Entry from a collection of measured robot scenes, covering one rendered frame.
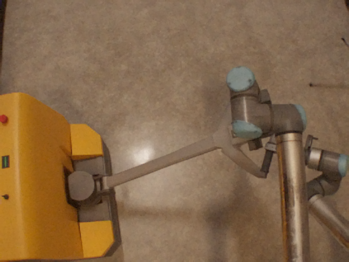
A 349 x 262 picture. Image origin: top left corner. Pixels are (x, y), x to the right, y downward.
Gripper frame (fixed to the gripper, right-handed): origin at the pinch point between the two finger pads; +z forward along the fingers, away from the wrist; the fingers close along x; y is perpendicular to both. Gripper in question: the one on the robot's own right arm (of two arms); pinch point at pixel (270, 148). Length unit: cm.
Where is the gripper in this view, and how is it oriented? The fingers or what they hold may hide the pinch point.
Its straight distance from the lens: 154.1
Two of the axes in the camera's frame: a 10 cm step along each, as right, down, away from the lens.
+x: 3.8, 2.6, 8.9
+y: -3.0, 9.4, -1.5
